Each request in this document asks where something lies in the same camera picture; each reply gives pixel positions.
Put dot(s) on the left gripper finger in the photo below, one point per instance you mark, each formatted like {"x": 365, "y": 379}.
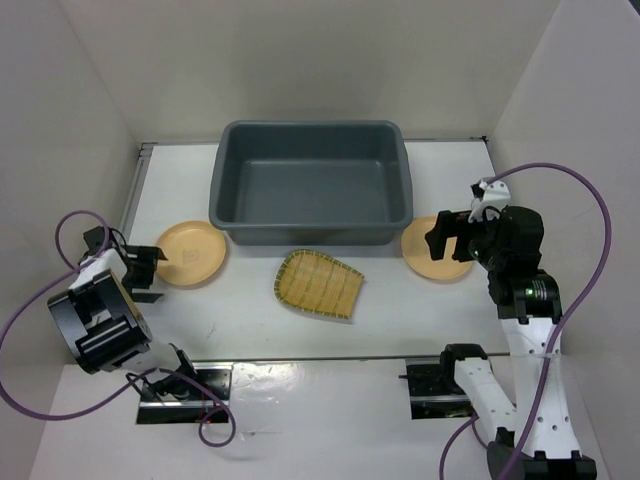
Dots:
{"x": 156, "y": 254}
{"x": 140, "y": 295}

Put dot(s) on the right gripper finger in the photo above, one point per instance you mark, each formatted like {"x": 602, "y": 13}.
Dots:
{"x": 462, "y": 249}
{"x": 448, "y": 225}

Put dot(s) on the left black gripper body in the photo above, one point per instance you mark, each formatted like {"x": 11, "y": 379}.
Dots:
{"x": 140, "y": 275}

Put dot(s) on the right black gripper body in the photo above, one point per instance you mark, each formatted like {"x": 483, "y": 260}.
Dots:
{"x": 484, "y": 248}

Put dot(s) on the tan plate with bear logo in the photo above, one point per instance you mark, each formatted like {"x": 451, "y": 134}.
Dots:
{"x": 193, "y": 252}

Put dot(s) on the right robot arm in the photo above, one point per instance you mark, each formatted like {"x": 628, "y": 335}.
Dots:
{"x": 529, "y": 436}

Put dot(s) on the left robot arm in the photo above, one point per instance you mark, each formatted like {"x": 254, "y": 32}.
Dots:
{"x": 99, "y": 319}

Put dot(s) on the grey plastic bin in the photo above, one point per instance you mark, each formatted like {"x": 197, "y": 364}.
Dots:
{"x": 318, "y": 183}

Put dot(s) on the woven bamboo tray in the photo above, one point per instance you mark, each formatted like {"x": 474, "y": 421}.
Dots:
{"x": 316, "y": 283}

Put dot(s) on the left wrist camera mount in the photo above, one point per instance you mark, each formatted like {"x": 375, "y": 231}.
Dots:
{"x": 97, "y": 250}

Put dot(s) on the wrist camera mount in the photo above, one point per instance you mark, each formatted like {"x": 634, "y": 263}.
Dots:
{"x": 490, "y": 198}
{"x": 97, "y": 250}

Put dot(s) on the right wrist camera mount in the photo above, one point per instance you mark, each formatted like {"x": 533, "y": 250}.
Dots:
{"x": 490, "y": 198}

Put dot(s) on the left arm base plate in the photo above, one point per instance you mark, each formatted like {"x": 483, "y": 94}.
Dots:
{"x": 191, "y": 405}

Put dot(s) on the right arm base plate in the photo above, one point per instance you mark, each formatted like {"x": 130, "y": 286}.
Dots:
{"x": 430, "y": 395}

